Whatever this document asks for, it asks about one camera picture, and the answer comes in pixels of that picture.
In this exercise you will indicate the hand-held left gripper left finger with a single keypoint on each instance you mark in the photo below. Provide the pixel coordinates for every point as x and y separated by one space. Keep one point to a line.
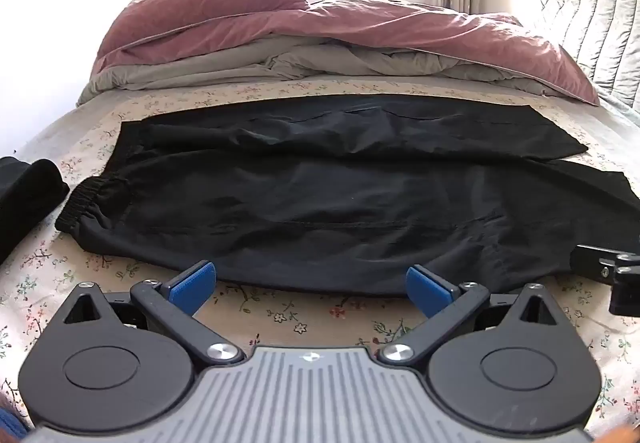
192 287

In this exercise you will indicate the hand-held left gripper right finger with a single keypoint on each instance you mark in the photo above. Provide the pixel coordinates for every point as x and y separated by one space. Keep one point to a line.
425 289

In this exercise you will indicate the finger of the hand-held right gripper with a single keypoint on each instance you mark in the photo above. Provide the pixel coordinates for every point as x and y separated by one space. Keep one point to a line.
590 262

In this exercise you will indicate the black pants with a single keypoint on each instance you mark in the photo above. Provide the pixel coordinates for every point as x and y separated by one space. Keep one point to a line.
325 203

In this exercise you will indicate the floral bed sheet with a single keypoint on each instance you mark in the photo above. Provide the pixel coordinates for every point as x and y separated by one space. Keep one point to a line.
280 315

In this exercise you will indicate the folded black cloth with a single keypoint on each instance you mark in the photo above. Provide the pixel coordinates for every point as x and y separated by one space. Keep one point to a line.
25 203

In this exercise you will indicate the quilted grey headboard cushion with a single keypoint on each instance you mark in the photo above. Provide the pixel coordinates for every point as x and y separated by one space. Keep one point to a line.
595 23

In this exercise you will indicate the pink and grey duvet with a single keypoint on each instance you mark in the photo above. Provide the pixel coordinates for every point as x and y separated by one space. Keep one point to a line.
400 28

